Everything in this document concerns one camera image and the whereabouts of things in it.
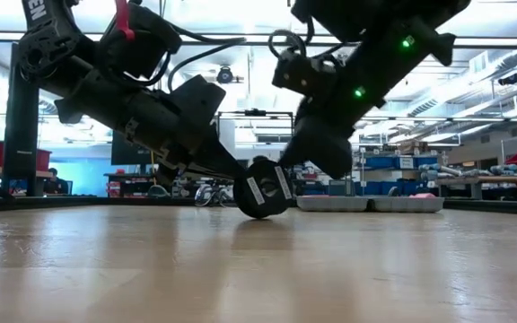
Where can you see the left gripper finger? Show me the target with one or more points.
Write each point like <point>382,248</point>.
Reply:
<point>209,168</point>
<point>225,154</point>

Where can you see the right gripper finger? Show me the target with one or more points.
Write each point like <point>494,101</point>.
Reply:
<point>293,160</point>

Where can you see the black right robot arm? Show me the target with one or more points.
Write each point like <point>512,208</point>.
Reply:
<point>375,36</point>

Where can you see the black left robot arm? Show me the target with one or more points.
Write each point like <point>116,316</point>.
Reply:
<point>83,89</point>

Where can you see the white building column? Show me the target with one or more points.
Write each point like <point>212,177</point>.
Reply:
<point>227,134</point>

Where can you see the black computer monitor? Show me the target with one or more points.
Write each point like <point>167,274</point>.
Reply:
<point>126,154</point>

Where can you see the blue storage bins shelf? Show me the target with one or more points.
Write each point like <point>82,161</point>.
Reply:
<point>420,162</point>

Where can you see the grey plastic tool case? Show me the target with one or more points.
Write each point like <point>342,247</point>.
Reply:
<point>420,205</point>

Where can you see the person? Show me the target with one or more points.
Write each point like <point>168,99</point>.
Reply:
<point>54,181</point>

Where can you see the black ceiling-mounted device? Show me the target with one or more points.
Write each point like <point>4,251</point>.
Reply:
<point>507,79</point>

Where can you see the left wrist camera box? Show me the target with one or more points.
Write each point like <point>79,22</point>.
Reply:
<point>200,98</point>

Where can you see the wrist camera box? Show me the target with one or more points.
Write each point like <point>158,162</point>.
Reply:
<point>301,74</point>
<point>200,98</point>

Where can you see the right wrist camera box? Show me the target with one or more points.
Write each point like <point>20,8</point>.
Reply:
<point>301,74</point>

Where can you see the black overhead rig camera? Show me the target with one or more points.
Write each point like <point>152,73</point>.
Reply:
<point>225,74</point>

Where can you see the black vertical post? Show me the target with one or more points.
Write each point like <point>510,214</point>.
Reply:
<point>21,148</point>

